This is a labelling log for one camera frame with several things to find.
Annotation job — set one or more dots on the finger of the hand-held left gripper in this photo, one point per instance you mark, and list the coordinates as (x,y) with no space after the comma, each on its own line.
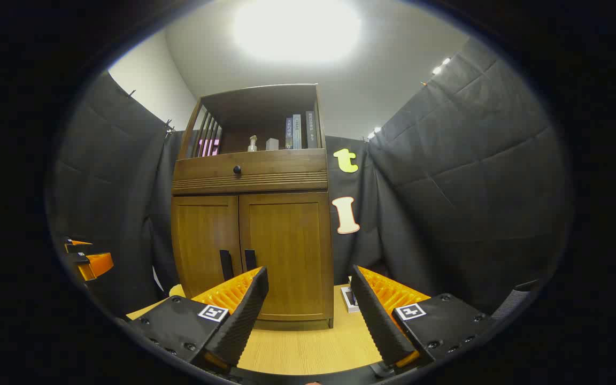
(79,244)
(97,264)

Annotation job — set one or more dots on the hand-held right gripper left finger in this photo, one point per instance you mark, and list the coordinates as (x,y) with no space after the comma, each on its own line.
(244,321)

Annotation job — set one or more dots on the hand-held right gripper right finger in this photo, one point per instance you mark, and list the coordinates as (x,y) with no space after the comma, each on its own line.
(377,321)

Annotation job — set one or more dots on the wooden cabinet door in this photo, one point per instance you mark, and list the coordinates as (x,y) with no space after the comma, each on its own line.
(201,235)
(292,240)

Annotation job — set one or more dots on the wooden double-door shoe cabinet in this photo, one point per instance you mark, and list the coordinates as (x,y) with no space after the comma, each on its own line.
(265,107)

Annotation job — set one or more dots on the wooden cabinet drawer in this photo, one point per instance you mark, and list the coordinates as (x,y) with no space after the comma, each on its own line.
(286,168)

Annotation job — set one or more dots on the small white box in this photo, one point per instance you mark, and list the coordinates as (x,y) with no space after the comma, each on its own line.
(349,300)

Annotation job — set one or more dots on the black binder clip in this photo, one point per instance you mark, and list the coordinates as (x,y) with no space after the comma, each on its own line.
(170,127)

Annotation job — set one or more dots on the black backdrop cloth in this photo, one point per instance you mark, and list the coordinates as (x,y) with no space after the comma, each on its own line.
(474,187)

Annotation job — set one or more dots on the small pale figurine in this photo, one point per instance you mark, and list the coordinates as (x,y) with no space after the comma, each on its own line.
(253,144)

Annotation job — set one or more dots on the small white cube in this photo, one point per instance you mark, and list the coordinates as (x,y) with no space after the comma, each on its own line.
(271,144)

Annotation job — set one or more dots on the small ceiling light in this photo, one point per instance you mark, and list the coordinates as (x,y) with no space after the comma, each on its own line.
(375,132)
(440,65)

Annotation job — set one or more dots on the dark blue book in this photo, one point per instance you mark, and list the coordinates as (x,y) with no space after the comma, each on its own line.
(289,133)

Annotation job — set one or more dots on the light grey book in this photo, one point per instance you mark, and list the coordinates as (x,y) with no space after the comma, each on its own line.
(297,132)

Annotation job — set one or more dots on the large ceiling light panel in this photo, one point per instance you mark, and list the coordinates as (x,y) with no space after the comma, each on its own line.
(297,29)

